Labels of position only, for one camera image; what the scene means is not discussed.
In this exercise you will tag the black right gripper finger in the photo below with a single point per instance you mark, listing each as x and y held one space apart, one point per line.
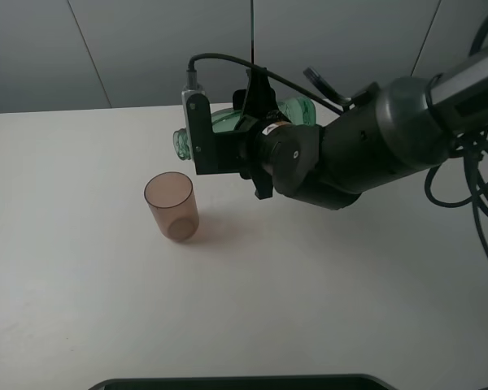
256 101

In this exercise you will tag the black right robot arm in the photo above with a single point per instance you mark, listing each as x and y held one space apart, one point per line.
409 126

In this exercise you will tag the pink translucent plastic cup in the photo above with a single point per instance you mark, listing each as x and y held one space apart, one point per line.
170 197

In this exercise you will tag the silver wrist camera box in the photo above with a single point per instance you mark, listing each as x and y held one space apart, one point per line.
191 88

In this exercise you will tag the black camera mounting bracket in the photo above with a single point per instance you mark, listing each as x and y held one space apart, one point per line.
212 153

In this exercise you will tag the dark tray front edge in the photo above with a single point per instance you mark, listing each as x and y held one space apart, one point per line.
348 381

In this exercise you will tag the green transparent water bottle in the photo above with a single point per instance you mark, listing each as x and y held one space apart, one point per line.
298 110

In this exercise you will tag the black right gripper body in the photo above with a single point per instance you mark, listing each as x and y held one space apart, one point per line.
255 151

